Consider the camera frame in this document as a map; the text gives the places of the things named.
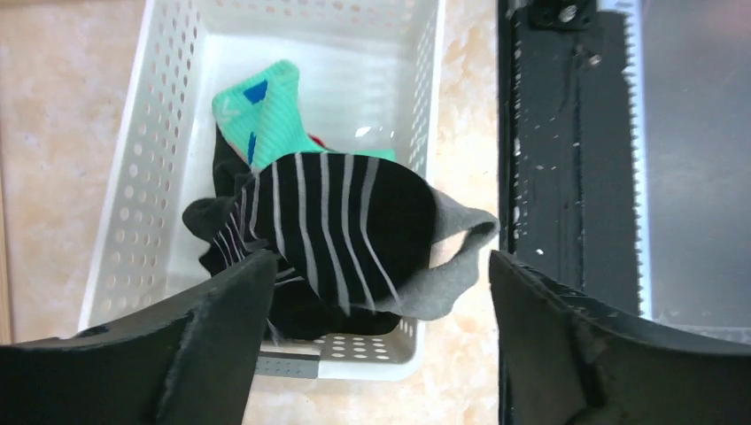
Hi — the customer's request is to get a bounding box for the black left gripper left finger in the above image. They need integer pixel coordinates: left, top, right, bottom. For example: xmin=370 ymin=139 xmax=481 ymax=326
xmin=1 ymin=251 xmax=277 ymax=424

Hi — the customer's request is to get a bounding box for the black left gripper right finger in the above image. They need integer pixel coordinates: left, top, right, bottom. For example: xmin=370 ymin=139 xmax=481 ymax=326
xmin=489 ymin=251 xmax=750 ymax=424

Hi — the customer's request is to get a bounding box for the black white striped sock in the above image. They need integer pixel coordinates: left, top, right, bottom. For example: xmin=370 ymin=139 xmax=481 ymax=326
xmin=183 ymin=153 xmax=437 ymax=340

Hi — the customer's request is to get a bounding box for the teal sock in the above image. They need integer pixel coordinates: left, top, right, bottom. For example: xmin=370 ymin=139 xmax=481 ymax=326
xmin=211 ymin=58 xmax=397 ymax=173

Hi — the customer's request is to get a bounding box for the red sock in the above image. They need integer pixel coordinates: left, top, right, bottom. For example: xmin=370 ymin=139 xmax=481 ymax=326
xmin=308 ymin=135 xmax=326 ymax=149

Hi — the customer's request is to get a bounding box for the white plastic basket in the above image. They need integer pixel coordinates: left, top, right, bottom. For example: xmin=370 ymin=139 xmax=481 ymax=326
xmin=77 ymin=0 xmax=447 ymax=383

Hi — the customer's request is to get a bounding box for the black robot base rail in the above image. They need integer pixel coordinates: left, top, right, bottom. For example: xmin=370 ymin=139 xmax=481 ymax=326
xmin=498 ymin=1 xmax=653 ymax=318

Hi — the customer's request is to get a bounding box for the wooden drying rack frame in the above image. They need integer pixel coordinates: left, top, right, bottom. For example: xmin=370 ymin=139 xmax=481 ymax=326
xmin=0 ymin=188 xmax=13 ymax=344

